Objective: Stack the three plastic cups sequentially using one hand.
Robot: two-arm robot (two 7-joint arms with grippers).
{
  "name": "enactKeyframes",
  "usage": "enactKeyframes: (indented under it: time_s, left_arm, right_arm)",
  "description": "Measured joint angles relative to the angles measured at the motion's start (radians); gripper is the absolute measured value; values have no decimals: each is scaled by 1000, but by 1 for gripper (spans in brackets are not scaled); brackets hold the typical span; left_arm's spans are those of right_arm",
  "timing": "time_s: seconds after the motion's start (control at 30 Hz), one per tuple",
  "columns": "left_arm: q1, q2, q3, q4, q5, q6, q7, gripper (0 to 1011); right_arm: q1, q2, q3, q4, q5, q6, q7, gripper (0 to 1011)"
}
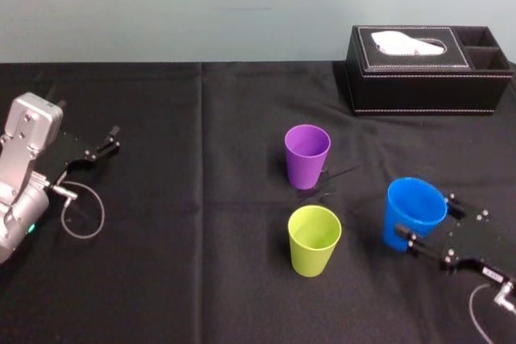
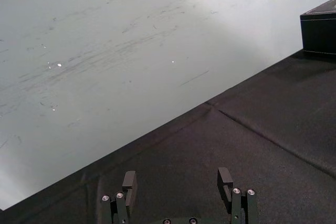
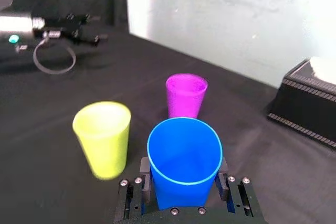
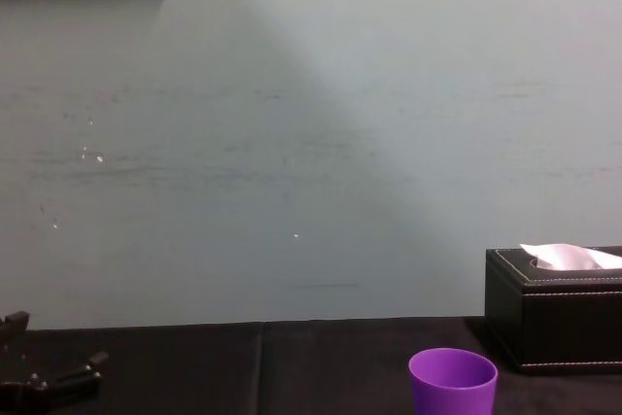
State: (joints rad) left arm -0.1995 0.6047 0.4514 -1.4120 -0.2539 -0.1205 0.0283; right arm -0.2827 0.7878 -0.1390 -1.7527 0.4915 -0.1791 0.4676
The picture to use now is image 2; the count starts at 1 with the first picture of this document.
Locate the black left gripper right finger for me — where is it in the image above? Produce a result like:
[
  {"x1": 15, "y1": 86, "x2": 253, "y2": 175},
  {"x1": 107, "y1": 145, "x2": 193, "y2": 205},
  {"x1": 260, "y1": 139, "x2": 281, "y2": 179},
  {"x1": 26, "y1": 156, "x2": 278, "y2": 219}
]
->
[{"x1": 217, "y1": 167, "x2": 258, "y2": 224}]

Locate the black table cloth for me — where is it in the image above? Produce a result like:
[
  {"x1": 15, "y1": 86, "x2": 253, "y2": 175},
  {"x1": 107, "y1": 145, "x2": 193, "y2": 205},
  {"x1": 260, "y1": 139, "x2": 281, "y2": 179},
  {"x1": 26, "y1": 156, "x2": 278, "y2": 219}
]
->
[{"x1": 0, "y1": 48, "x2": 336, "y2": 224}]

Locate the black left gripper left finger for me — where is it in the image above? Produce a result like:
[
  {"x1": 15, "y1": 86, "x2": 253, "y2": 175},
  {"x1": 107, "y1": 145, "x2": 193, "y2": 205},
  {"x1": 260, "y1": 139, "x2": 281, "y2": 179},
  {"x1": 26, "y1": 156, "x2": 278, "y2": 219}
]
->
[{"x1": 101, "y1": 170, "x2": 138, "y2": 224}]

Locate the black box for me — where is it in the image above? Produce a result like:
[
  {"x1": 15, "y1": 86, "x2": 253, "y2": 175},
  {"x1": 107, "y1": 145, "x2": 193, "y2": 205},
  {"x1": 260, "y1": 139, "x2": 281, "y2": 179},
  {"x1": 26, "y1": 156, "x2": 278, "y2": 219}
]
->
[{"x1": 300, "y1": 0, "x2": 336, "y2": 55}]

